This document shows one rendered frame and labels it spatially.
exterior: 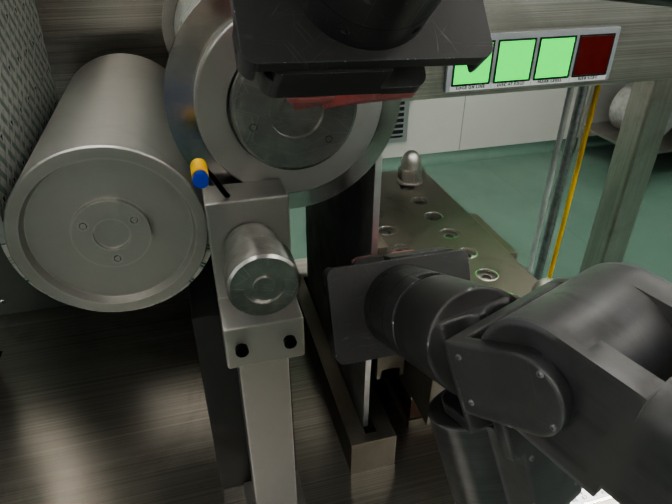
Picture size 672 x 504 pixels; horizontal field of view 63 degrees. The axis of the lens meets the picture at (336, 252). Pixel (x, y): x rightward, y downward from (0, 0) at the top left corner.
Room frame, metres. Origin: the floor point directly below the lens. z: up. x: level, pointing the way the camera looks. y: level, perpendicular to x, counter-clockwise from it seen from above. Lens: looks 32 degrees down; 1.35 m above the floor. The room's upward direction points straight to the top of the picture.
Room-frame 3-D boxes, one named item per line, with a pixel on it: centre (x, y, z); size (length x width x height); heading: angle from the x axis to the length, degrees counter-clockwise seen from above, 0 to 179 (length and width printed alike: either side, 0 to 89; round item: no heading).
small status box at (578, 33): (0.75, -0.26, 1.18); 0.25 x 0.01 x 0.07; 105
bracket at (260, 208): (0.28, 0.05, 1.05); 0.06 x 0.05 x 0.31; 15
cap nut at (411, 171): (0.70, -0.10, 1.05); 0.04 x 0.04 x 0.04
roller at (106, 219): (0.42, 0.18, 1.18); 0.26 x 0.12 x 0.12; 15
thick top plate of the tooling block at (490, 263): (0.54, -0.10, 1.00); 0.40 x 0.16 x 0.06; 15
